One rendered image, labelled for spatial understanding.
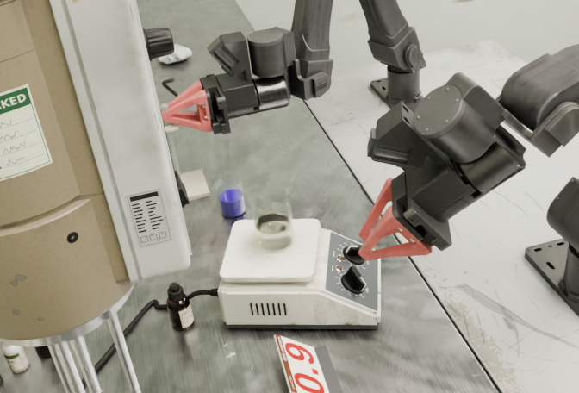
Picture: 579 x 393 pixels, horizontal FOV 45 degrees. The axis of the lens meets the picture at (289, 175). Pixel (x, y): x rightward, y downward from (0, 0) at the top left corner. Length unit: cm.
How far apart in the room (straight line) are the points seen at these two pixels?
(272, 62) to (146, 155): 78
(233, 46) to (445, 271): 46
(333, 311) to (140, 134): 58
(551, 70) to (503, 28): 195
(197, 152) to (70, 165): 98
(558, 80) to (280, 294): 40
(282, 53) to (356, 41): 136
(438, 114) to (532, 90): 10
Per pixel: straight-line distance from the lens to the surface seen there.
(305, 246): 91
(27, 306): 38
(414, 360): 88
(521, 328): 93
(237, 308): 90
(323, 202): 114
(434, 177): 74
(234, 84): 112
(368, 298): 90
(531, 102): 74
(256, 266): 88
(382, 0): 127
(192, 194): 119
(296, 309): 89
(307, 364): 86
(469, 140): 70
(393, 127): 72
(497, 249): 104
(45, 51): 33
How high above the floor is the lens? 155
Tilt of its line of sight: 32 degrees down
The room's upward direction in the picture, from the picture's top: 7 degrees counter-clockwise
